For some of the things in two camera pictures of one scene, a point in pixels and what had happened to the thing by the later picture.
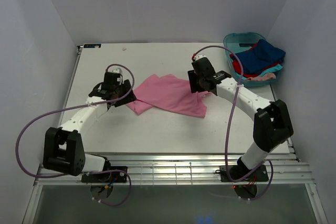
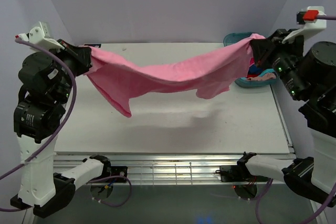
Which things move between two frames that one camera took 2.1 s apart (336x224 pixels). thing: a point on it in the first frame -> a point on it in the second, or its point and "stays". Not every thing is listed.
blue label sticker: [92, 45] stays
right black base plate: [237, 171] stays
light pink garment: [263, 77] stays
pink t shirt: [170, 93] -> [116, 81]
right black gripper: [193, 83] -> [271, 52]
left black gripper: [125, 95] -> [72, 56]
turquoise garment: [277, 67] stays
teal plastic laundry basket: [239, 42] stays
